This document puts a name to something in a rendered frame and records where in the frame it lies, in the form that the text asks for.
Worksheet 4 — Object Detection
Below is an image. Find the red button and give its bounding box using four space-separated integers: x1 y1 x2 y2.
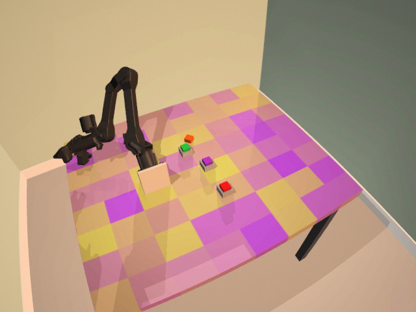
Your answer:
216 181 234 198

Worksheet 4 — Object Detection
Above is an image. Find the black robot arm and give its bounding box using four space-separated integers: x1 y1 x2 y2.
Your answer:
74 66 158 170

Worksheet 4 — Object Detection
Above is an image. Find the green button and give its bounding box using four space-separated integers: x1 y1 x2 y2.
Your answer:
178 143 193 158

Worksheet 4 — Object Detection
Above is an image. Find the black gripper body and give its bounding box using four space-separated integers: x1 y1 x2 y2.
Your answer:
58 135 88 164

